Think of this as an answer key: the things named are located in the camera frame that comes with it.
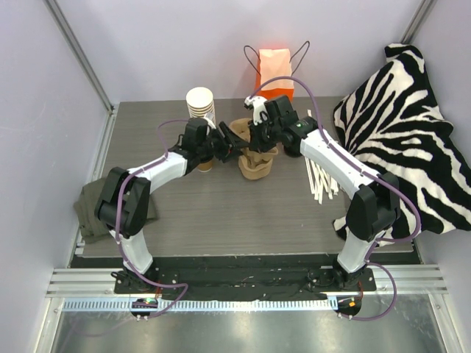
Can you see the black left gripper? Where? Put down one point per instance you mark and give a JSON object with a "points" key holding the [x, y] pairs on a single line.
{"points": [[222, 142]]}

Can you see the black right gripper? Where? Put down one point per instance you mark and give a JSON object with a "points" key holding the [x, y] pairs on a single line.
{"points": [[263, 136]]}

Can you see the cardboard cup carrier stack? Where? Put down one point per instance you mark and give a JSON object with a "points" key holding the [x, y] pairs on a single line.
{"points": [[253, 165]]}

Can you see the brown paper coffee cup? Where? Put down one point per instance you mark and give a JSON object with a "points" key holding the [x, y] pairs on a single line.
{"points": [[205, 166]]}

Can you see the orange paper bag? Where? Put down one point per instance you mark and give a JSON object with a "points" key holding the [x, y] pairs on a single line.
{"points": [[271, 63]]}

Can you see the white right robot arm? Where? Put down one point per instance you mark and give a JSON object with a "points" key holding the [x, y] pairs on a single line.
{"points": [[373, 207]]}

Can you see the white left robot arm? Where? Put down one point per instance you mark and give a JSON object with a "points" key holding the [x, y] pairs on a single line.
{"points": [[123, 203]]}

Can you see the stack of paper cups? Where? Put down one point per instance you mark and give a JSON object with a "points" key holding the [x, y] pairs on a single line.
{"points": [[199, 101]]}

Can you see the pile of wrapped straws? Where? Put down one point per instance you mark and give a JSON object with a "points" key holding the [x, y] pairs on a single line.
{"points": [[321, 184]]}

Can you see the zebra print blanket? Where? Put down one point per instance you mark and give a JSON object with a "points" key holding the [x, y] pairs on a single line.
{"points": [[392, 123]]}

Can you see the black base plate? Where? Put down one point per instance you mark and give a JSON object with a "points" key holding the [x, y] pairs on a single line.
{"points": [[243, 278]]}

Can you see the white slotted cable duct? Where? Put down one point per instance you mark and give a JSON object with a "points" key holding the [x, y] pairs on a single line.
{"points": [[140, 305]]}

